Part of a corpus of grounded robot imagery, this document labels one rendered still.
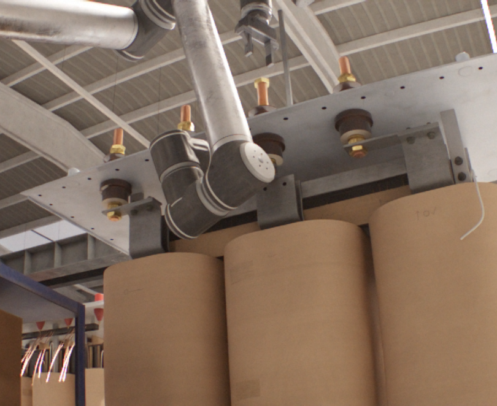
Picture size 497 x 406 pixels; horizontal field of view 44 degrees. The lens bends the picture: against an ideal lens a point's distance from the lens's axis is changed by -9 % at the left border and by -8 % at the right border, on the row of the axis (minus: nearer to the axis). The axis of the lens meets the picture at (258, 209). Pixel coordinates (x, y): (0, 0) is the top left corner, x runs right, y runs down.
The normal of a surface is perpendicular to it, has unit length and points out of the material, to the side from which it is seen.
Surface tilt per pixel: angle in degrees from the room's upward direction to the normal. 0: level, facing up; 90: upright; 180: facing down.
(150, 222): 90
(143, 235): 90
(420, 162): 90
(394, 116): 180
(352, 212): 90
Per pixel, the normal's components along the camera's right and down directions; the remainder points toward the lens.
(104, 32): 0.73, 0.59
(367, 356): 0.71, -0.33
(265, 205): -0.42, -0.36
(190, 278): 0.30, -0.41
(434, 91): 0.06, 0.91
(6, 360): 0.93, -0.19
